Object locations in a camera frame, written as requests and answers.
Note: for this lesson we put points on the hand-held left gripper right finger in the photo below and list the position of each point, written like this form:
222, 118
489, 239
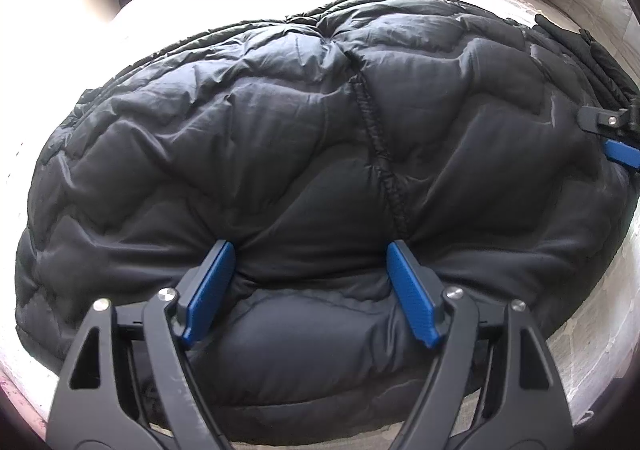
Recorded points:
412, 295

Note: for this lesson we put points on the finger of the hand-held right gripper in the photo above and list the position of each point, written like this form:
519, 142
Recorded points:
607, 120
620, 151

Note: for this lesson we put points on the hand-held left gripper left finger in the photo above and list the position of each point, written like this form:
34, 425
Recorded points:
210, 290

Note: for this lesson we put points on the black quilted puffer jacket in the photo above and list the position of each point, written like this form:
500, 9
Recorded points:
300, 155

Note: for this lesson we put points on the folded black garment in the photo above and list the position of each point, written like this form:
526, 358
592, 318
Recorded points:
595, 60

